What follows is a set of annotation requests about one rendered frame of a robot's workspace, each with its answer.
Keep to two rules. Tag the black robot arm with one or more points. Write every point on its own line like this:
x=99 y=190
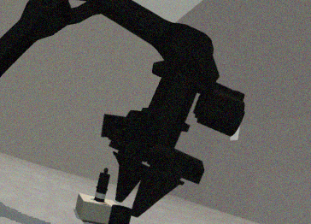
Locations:
x=188 y=67

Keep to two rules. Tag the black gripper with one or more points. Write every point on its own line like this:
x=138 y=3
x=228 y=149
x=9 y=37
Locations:
x=167 y=165

